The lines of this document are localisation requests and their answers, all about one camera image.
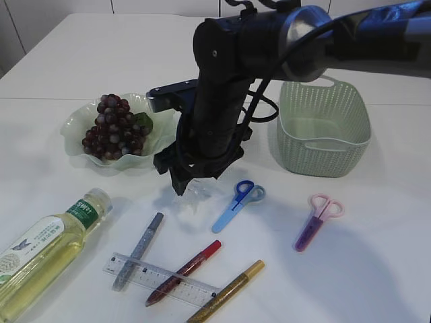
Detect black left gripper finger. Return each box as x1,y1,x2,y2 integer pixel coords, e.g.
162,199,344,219
168,168,195,196

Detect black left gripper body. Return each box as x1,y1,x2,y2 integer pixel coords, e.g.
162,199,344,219
154,110,253,180

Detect clear plastic sheet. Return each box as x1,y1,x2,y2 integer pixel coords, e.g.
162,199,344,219
172,179,218,214

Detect purple artificial grape bunch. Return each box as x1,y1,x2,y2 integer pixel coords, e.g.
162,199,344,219
81,94,154,161

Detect yellow tea bottle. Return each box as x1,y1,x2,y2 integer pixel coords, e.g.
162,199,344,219
1,188,112,322

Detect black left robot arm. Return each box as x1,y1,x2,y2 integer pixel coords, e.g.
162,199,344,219
146,1,430,195

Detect green wavy glass plate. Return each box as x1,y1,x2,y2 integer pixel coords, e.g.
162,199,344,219
60,93,176,171

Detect clear plastic ruler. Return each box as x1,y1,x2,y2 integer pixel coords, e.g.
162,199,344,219
102,252,222,307

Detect silver glitter pen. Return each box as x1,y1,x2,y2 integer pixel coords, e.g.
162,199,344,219
112,212,164,291

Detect red glitter pen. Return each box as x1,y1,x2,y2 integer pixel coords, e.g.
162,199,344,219
145,240,222,307

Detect gold glitter pen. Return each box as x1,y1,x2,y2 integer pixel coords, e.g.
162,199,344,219
187,260,265,322

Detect green woven plastic basket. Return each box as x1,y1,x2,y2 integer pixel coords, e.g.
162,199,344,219
277,77,371,178

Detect blue scissors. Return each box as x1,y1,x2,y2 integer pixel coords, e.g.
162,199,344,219
211,180,266,234

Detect pink purple scissors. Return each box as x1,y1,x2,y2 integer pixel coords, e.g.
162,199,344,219
294,193,345,252

